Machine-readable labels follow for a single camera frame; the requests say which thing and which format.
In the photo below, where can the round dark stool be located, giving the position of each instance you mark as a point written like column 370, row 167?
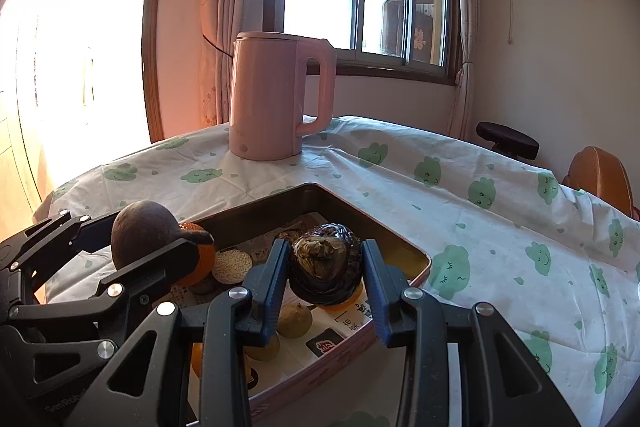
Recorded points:
column 507, row 137

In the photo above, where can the brown passion fruit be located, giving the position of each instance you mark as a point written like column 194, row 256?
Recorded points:
column 142, row 229

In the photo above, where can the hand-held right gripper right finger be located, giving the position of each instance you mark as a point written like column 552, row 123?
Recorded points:
column 375, row 297

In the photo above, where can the brown leather armchair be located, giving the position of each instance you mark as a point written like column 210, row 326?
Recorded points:
column 597, row 182

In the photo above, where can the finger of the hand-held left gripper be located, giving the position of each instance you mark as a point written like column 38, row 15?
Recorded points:
column 60, row 232
column 160, row 262

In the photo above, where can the printed paper liner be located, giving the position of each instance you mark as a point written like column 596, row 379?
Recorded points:
column 300, row 364

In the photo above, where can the wooden balcony door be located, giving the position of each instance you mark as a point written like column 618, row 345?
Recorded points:
column 75, row 57

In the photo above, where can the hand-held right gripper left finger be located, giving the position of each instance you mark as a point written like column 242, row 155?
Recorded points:
column 272, row 292

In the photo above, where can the white green-print tablecloth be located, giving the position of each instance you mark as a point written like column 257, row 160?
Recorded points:
column 450, row 232

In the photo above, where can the pink electric kettle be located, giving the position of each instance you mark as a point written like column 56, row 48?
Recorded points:
column 265, row 97

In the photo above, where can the pink metal tin box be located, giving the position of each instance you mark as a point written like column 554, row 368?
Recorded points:
column 400, row 259

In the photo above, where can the pale window sticker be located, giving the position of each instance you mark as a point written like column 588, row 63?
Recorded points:
column 419, row 39

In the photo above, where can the narrow tied pink curtain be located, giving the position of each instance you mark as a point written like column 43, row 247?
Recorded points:
column 467, row 32

